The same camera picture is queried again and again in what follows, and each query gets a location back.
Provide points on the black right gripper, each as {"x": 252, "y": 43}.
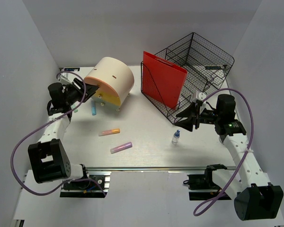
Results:
{"x": 195, "y": 113}

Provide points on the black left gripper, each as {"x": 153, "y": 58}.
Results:
{"x": 81, "y": 85}

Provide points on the peach top drawer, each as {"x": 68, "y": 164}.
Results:
{"x": 104, "y": 88}

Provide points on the cream semicircular drawer box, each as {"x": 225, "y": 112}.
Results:
{"x": 115, "y": 73}

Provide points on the red file folder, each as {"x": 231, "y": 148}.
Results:
{"x": 162, "y": 80}

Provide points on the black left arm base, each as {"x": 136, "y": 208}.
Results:
{"x": 96, "y": 188}

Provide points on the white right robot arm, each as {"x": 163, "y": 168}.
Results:
{"x": 253, "y": 195}

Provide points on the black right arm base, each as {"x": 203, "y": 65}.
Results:
{"x": 200, "y": 184}

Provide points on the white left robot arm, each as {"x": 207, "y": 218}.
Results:
{"x": 48, "y": 157}

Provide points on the yellow bottom drawer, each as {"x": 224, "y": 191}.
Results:
{"x": 111, "y": 99}

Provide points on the blue tube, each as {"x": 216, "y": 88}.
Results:
{"x": 93, "y": 108}

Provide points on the small blue capped bottle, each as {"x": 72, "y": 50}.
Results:
{"x": 176, "y": 137}

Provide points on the black label sticker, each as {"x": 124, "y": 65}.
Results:
{"x": 71, "y": 69}

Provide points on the green capped tube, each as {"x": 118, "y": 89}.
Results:
{"x": 73, "y": 107}

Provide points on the orange capped pink tube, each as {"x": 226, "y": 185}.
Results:
{"x": 109, "y": 132}

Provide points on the purple tube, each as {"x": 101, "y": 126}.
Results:
{"x": 121, "y": 147}

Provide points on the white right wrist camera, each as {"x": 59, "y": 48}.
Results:
{"x": 198, "y": 98}

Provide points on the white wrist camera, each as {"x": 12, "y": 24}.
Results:
{"x": 63, "y": 79}
{"x": 198, "y": 98}

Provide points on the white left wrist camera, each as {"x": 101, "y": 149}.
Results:
{"x": 63, "y": 79}

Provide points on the black wire mesh organizer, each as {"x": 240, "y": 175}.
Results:
{"x": 207, "y": 68}

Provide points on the aluminium front rail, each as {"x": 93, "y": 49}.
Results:
{"x": 146, "y": 168}

